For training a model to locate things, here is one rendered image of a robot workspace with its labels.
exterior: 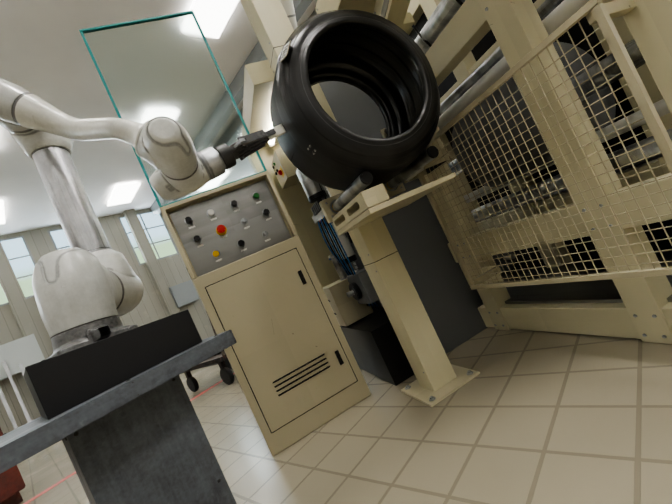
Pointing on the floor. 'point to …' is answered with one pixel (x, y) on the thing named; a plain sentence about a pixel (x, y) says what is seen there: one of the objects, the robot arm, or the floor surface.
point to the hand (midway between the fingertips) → (274, 132)
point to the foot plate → (441, 387)
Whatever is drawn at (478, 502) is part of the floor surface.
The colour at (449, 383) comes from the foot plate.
